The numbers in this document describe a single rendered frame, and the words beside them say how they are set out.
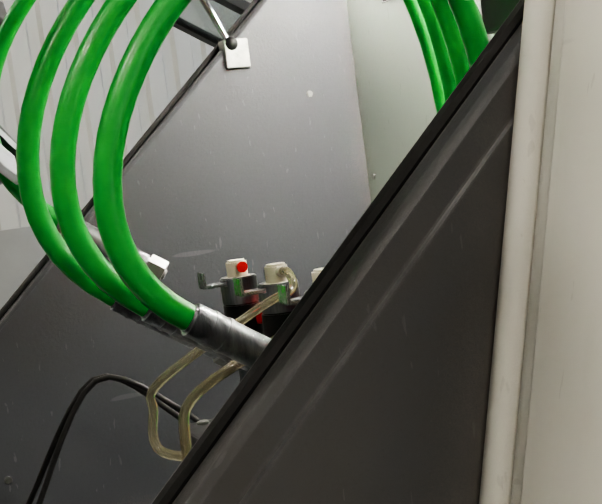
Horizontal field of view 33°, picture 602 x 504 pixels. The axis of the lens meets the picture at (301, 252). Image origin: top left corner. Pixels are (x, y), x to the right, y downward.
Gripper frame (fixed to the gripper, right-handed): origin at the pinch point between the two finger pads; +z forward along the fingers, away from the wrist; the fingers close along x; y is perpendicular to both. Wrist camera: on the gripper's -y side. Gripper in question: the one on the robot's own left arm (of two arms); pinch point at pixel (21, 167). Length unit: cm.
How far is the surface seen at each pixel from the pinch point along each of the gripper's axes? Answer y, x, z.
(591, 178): -22, 34, 38
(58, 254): -0.9, 16.6, 15.1
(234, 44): -20.2, -26.3, -4.6
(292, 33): -25.4, -30.9, -2.2
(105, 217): -7.0, 29.9, 21.9
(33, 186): -3.3, 18.1, 11.6
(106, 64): 21, -604, -340
